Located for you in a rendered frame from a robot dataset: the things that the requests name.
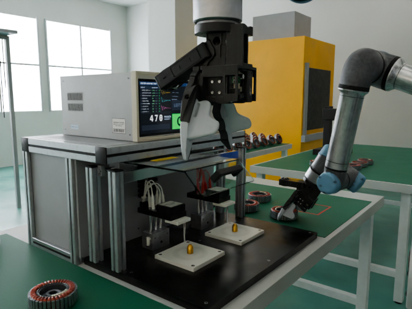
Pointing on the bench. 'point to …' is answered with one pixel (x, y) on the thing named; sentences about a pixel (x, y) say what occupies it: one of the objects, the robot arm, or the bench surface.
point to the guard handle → (226, 172)
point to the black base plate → (131, 278)
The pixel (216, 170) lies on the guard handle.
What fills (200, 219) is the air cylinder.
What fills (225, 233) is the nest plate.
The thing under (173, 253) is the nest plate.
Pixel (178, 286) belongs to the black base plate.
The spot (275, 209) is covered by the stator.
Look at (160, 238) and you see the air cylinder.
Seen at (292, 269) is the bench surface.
